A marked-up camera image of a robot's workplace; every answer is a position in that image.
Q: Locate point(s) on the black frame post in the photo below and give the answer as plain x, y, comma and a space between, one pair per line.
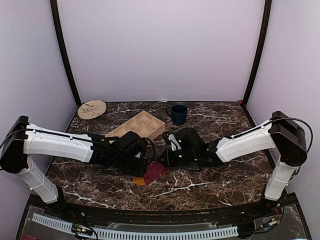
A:
63, 51
259, 51

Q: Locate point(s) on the purple striped sock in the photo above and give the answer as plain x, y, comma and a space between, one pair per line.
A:
154, 171

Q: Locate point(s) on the left black frame post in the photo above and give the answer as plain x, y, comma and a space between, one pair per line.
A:
63, 51

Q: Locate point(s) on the dark blue mug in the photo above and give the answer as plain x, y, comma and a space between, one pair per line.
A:
177, 113

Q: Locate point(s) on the wooden compartment tray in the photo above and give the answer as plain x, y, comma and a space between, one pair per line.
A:
144, 124

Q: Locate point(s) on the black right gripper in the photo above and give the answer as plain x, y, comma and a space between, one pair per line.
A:
169, 157

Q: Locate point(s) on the white slotted cable duct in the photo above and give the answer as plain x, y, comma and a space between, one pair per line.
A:
119, 231

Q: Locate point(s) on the right black frame post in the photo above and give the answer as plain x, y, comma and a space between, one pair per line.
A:
259, 51

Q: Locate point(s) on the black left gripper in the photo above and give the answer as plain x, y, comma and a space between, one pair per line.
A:
139, 169

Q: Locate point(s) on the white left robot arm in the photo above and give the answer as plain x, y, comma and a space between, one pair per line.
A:
25, 140

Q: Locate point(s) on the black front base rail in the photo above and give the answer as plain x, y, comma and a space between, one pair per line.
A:
235, 215

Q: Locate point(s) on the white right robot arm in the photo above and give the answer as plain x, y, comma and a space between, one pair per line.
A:
280, 132

